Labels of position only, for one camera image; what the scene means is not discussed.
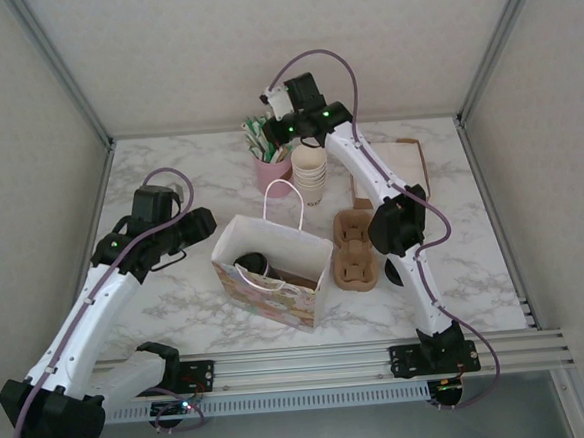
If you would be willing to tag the cartoon animal paper gift bag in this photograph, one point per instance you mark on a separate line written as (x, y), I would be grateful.
(278, 310)

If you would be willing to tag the aluminium table edge rail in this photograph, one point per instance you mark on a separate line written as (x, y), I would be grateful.
(102, 187)
(498, 224)

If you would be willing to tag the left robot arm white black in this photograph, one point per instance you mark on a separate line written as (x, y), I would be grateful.
(79, 329)

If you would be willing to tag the brown wooden stirrer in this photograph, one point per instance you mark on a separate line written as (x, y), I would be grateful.
(278, 155)

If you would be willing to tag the brown cardboard napkin tray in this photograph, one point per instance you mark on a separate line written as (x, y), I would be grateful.
(362, 204)

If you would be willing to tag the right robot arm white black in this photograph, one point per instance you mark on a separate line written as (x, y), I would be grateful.
(363, 164)

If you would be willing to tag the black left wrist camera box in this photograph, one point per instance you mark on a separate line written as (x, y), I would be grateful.
(153, 203)

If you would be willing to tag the aluminium frame post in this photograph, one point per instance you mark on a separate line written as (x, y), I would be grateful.
(500, 39)
(61, 70)

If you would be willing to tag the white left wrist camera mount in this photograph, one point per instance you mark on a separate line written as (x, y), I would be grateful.
(179, 192)

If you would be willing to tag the pink straw holder cup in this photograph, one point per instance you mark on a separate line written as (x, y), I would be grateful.
(271, 170)

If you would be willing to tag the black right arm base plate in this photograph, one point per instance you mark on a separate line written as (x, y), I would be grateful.
(404, 361)

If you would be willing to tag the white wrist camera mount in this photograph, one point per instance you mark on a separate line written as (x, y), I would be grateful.
(279, 102)
(179, 192)

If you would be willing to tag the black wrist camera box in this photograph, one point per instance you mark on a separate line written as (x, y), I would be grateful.
(153, 203)
(305, 92)

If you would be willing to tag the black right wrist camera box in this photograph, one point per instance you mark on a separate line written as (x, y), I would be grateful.
(305, 92)

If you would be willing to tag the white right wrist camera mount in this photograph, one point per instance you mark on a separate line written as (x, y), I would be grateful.
(279, 102)

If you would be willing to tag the black plastic cup lid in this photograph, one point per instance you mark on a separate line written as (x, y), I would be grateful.
(391, 274)
(250, 263)

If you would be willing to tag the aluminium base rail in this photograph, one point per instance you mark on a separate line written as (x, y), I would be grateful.
(302, 368)

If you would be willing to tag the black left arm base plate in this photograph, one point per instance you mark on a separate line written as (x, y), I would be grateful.
(202, 373)

